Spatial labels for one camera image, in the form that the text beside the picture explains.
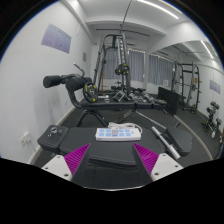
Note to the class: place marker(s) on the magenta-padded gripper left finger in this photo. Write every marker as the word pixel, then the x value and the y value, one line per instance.
pixel 76 159

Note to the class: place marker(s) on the black padded gym bench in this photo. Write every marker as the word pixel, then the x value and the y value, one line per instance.
pixel 100 150

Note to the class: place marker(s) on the silver bench adjustment knob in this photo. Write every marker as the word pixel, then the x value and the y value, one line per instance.
pixel 54 132

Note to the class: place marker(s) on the black squat rack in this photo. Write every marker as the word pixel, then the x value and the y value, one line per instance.
pixel 191 88

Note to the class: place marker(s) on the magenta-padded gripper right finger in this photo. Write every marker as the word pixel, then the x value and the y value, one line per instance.
pixel 147 158

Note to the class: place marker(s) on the chrome dumbbells group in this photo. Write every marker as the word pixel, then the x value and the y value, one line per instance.
pixel 136 97

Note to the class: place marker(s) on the small purple wall poster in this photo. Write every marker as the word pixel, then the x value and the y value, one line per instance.
pixel 215 87

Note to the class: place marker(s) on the silver barbell bar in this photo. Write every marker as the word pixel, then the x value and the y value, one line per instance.
pixel 165 141

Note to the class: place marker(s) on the black bench with roller pads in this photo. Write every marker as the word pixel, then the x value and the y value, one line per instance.
pixel 116 105

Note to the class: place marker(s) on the black weight plate yellow marks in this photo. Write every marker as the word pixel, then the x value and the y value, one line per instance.
pixel 122 69
pixel 90 92

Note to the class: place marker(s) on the black exercise machine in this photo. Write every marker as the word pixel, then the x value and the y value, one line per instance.
pixel 210 118

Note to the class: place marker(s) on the small white charger block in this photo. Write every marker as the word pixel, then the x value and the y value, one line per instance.
pixel 116 132

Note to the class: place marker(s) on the small brown wall sign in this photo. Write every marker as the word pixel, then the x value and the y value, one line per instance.
pixel 84 56

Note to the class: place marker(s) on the white power strip blue sockets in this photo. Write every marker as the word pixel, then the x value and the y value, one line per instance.
pixel 130 135

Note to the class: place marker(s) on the white wall socket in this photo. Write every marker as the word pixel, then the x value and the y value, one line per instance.
pixel 25 138

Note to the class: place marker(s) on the grey window curtain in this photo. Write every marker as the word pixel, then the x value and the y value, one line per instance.
pixel 136 65
pixel 160 70

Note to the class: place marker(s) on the white ceiling light strip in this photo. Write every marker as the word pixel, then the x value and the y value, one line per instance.
pixel 160 8
pixel 207 50

